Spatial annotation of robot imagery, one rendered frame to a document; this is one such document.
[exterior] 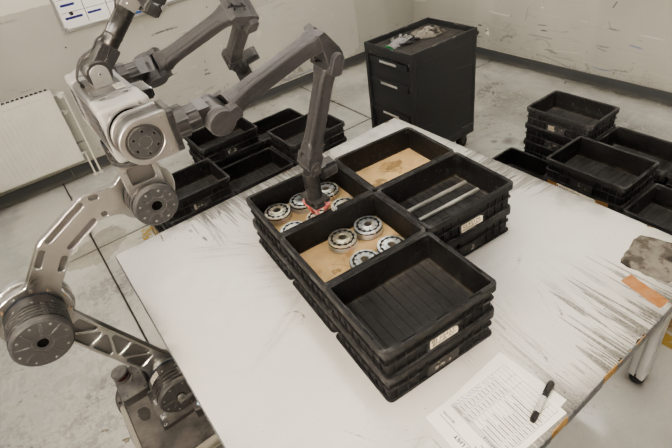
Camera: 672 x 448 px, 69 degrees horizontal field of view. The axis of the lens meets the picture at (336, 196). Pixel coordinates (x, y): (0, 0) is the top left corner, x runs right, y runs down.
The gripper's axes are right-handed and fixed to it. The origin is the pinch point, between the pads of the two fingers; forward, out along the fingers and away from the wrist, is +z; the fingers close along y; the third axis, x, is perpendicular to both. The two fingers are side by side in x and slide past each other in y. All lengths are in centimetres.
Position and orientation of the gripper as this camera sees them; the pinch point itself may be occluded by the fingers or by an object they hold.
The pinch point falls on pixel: (318, 215)
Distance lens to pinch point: 181.8
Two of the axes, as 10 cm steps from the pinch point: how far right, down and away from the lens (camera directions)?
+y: -6.1, -4.1, 6.8
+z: 1.3, 7.9, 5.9
